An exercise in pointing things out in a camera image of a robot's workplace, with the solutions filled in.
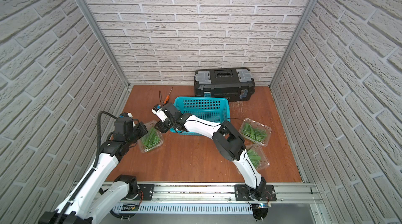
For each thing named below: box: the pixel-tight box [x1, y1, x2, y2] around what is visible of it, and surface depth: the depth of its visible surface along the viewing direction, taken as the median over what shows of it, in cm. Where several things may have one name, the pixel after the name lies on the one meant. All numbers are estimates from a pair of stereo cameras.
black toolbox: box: [193, 67, 256, 102], surface depth 102 cm
